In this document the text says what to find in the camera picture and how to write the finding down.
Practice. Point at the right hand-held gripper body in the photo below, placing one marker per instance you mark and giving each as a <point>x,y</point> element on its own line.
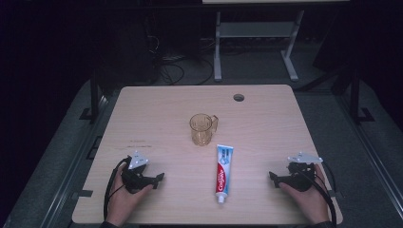
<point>299,180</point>

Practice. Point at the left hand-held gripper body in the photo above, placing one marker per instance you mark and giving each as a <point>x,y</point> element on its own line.
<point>134,179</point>

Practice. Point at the person's right hand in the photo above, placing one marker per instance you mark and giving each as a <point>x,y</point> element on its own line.
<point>309,202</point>

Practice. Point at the person's left hand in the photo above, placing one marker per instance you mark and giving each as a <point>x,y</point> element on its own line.
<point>125,204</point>

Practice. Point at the white red blue toothpaste tube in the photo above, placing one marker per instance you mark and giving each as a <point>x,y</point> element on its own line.
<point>223,172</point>

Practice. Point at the amber transparent plastic cup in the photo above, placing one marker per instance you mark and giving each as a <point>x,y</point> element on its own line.
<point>202,129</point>

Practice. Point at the grey metal stand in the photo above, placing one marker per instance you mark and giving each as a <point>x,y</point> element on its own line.
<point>253,30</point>

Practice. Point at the aluminium floor rail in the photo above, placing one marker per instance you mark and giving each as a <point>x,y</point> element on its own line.
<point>374,158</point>
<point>71,167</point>

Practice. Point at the black metal post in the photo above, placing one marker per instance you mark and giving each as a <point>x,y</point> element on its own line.
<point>355,95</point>
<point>94,98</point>

